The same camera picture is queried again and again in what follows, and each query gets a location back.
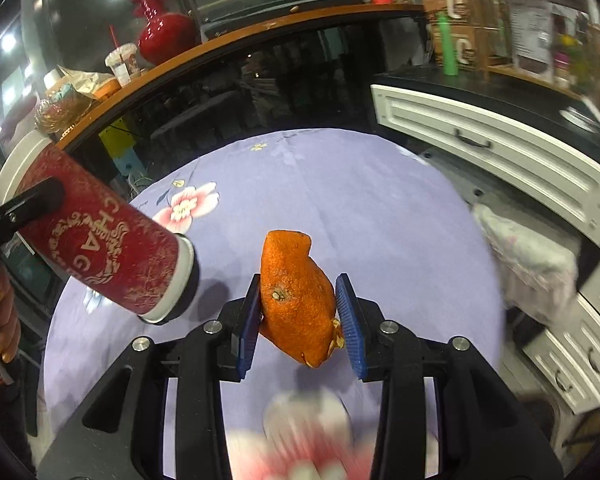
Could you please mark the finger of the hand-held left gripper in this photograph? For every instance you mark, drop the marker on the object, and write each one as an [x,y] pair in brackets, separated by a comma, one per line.
[25,207]

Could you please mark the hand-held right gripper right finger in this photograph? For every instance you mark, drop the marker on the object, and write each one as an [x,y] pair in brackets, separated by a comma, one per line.
[351,330]

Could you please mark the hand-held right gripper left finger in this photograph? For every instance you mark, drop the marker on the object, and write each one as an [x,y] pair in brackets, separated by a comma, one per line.
[249,330]

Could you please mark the orange peel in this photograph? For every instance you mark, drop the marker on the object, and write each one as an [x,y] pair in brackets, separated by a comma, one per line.
[290,310]

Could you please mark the red paper cup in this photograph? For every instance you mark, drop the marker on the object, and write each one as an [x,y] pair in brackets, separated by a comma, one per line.
[105,240]

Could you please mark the person's left hand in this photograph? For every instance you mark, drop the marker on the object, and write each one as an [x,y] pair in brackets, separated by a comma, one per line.
[0,320]

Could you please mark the gold glass bowl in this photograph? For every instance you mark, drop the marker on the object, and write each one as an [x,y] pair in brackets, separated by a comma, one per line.
[65,112]

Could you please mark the yellow panel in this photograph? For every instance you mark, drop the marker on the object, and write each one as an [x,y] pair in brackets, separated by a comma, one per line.
[117,147]

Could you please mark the purple floral tablecloth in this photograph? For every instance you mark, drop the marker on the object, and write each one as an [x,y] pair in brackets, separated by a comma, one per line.
[355,200]

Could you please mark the brown paper snack bag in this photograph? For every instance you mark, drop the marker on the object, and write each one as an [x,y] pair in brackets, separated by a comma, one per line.
[87,82]

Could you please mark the plastic drink cup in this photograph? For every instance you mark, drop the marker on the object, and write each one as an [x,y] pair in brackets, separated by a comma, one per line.
[123,67]

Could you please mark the red vase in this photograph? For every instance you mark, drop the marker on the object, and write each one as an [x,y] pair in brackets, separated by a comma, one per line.
[165,35]

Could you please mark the long white drawer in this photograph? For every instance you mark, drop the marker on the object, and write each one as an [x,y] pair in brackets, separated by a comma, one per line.
[490,145]

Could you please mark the wooden counter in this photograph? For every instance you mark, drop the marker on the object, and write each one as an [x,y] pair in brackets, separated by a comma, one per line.
[205,45]

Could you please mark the green bottle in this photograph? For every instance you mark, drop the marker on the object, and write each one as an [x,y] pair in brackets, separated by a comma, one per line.
[448,45]

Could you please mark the brown carton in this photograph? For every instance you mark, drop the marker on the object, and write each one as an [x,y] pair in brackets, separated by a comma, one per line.
[467,50]
[445,2]

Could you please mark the bamboo rack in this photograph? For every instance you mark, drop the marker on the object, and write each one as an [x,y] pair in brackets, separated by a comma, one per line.
[535,30]

